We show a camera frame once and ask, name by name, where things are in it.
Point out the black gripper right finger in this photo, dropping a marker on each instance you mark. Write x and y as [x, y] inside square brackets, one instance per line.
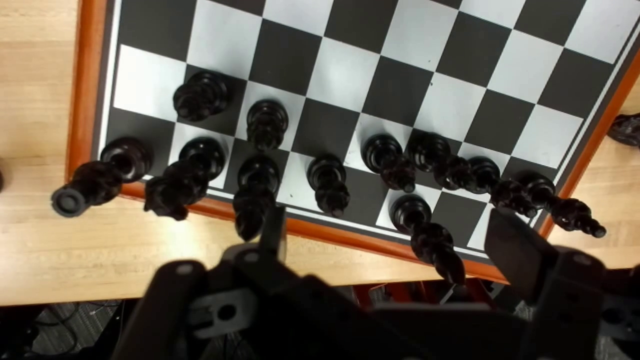
[520, 260]

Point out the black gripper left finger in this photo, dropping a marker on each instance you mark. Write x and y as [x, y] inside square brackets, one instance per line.
[273, 232]

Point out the tall black chess piece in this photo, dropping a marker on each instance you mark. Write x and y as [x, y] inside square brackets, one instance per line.
[427, 237]

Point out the wooden framed chessboard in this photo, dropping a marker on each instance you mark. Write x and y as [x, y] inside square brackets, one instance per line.
[347, 73]

